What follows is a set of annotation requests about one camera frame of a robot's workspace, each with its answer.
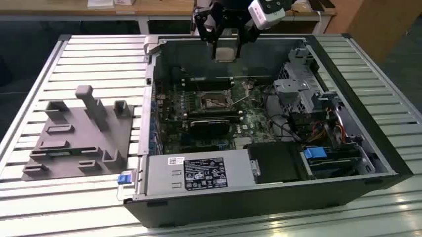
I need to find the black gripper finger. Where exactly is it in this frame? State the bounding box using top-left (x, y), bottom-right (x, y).
top-left (193, 7), bottom-right (225, 61)
top-left (235, 14), bottom-right (264, 60)

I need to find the silver CPU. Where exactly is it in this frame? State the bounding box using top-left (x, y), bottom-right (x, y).
top-left (212, 46), bottom-right (240, 63)

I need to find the metal socket cover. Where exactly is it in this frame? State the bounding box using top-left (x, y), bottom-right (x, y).
top-left (228, 78), bottom-right (256, 92)

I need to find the CPU socket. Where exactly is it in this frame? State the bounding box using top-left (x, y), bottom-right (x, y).
top-left (196, 90), bottom-right (235, 112)

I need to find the metal drive cage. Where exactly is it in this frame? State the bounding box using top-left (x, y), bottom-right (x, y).
top-left (272, 48), bottom-right (331, 115)

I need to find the black RAM stick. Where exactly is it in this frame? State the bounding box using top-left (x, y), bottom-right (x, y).
top-left (185, 111), bottom-right (241, 117)

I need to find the green motherboard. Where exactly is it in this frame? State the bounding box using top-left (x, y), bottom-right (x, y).
top-left (149, 74), bottom-right (287, 155)

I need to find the wooden cabinet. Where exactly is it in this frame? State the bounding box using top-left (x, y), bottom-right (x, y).
top-left (332, 0), bottom-right (422, 65)

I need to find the black graphics card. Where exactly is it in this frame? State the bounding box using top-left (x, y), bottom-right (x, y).
top-left (189, 118), bottom-right (231, 140)

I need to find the wooden desk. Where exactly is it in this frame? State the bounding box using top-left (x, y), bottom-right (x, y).
top-left (0, 0), bottom-right (337, 35)

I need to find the blue disk carrier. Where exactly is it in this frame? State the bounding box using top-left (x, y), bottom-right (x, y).
top-left (303, 147), bottom-right (327, 161)

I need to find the grey parts rack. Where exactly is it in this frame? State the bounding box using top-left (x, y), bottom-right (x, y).
top-left (20, 85), bottom-right (136, 182)

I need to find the silver power supply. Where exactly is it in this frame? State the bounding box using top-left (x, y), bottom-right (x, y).
top-left (141, 154), bottom-right (259, 196)

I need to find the green RAM stick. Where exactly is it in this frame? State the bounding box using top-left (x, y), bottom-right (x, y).
top-left (45, 147), bottom-right (100, 157)

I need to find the black PC case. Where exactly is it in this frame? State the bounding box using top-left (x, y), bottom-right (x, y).
top-left (121, 33), bottom-right (415, 229)

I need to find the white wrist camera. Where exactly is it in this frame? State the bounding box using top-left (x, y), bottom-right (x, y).
top-left (247, 0), bottom-right (285, 31)

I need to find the black cable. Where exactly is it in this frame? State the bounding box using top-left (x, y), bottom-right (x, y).
top-left (267, 114), bottom-right (299, 139)

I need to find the yellow red wire bundle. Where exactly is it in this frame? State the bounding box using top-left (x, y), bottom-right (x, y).
top-left (305, 120), bottom-right (347, 147)

